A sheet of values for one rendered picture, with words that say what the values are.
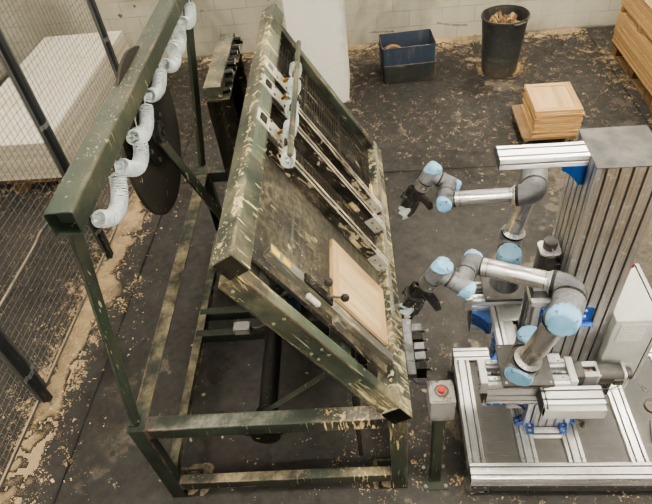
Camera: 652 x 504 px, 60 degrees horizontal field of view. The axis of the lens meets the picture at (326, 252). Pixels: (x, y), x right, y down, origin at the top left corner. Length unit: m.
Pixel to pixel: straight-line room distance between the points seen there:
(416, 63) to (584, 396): 4.76
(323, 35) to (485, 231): 2.71
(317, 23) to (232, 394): 3.84
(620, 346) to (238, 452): 2.25
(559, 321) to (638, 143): 0.70
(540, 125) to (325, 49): 2.31
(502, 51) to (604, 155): 4.64
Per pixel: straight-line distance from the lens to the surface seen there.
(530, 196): 2.64
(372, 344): 2.75
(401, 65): 6.78
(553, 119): 5.70
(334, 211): 2.96
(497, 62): 6.87
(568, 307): 2.17
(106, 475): 3.99
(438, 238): 4.77
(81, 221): 2.02
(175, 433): 3.05
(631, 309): 2.84
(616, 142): 2.33
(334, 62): 6.36
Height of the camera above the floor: 3.28
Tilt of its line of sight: 44 degrees down
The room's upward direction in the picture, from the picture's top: 8 degrees counter-clockwise
